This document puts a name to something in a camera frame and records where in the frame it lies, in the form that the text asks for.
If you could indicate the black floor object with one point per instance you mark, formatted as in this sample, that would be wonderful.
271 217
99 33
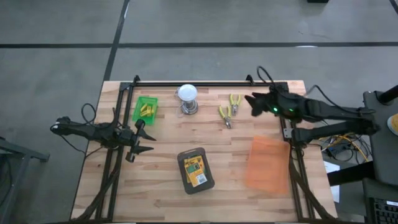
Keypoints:
317 1

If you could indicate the orange translucent plastic bin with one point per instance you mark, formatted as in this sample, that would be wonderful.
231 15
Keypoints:
267 165

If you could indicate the metal lamp socket base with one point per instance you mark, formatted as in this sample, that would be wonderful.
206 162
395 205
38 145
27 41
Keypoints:
189 107

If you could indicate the black keyboard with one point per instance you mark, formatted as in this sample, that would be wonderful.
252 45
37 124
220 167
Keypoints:
385 211

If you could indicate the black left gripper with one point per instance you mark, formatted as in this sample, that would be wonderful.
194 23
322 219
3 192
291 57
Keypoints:
129 140

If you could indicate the blue power box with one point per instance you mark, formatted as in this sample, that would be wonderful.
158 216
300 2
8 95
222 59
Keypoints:
339 150

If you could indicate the white paper sheet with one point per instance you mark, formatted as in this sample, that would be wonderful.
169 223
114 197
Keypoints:
334 186

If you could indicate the dark grey desk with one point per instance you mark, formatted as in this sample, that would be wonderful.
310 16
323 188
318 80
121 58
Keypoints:
382 149

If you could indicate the black pole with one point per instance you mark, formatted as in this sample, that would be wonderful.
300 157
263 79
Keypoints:
388 95

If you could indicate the green plastic bin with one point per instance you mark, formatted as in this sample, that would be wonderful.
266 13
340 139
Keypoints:
144 119

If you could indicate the black desk beam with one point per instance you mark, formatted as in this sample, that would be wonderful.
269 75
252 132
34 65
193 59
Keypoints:
348 174

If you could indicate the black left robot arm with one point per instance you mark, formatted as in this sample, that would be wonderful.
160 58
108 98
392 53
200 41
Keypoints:
87 130

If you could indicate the grey metal table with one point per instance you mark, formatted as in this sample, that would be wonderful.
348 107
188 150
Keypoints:
12 155

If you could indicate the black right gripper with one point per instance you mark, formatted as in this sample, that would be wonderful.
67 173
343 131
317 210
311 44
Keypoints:
276 104

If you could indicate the white light bulb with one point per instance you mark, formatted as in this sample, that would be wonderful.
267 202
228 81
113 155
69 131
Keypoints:
178 112
187 92

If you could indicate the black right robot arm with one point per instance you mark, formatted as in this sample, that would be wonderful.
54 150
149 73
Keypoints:
326 109

